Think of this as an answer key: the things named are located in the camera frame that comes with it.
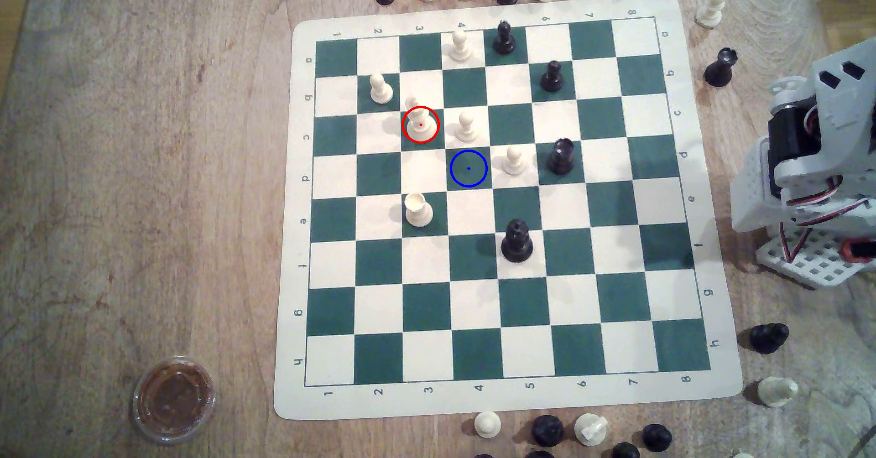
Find clear cup with brown sauce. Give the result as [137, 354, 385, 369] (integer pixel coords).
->
[131, 355, 217, 445]

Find white bishop chess piece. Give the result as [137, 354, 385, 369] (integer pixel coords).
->
[404, 94, 435, 143]
[694, 0, 728, 30]

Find green white chess board mat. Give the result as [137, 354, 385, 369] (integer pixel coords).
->
[272, 0, 745, 421]

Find black knight chess piece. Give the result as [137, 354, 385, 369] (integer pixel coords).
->
[749, 323, 790, 355]

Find black queen chess piece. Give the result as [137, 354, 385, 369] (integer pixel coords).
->
[501, 219, 535, 264]

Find black rook chess piece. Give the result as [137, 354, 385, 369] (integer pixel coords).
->
[704, 47, 739, 88]
[547, 138, 576, 176]

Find white perforated base plate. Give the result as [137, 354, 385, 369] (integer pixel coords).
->
[755, 225, 876, 291]

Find white knight chess piece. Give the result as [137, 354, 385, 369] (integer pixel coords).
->
[574, 413, 609, 447]

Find red black clamp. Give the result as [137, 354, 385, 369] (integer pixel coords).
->
[840, 237, 876, 265]

